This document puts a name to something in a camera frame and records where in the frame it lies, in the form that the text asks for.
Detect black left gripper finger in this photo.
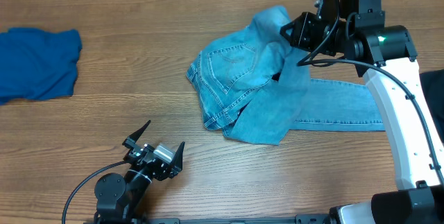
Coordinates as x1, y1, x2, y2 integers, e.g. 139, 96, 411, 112
127, 120, 151, 142
172, 141, 185, 171

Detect light blue denim jeans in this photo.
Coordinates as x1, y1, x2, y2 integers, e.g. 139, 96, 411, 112
187, 6, 384, 145

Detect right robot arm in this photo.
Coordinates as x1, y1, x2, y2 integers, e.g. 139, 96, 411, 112
280, 0, 443, 224

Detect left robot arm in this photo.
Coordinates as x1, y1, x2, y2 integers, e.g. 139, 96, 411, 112
94, 122, 185, 223

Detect dark navy garment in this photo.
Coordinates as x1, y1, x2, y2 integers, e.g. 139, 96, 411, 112
420, 69, 444, 141

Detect dark blue t-shirt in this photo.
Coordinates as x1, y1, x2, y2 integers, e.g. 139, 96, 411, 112
1, 28, 83, 105

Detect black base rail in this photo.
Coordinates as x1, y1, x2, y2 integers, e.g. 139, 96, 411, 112
85, 214, 330, 224

